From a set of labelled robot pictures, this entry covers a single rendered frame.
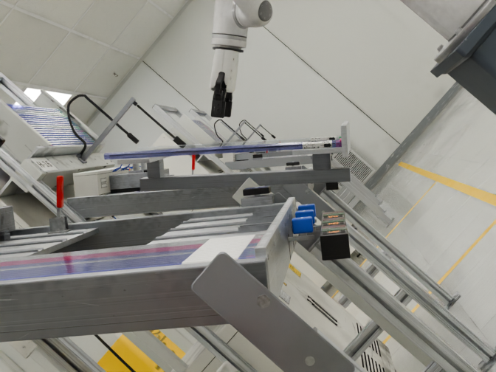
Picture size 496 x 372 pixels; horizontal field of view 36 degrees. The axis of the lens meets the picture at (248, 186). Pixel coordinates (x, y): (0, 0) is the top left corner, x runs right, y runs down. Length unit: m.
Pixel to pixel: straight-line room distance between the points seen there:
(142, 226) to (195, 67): 7.57
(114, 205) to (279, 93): 6.68
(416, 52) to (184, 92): 2.66
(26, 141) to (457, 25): 1.61
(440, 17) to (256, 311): 0.61
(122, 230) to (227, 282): 0.78
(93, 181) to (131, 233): 1.03
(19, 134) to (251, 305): 1.83
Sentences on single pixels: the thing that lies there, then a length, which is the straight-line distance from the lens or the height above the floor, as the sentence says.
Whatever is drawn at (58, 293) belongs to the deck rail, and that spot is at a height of 0.86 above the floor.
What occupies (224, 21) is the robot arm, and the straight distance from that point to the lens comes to 1.85.
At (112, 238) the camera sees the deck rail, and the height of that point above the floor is 0.94.
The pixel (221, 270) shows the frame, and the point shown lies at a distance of 0.74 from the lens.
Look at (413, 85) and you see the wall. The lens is 8.92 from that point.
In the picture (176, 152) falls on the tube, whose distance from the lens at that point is 1.64.
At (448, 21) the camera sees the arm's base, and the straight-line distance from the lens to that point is 1.20.
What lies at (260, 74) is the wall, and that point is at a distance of 8.92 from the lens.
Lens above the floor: 0.75
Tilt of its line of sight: 2 degrees up
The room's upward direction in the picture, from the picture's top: 49 degrees counter-clockwise
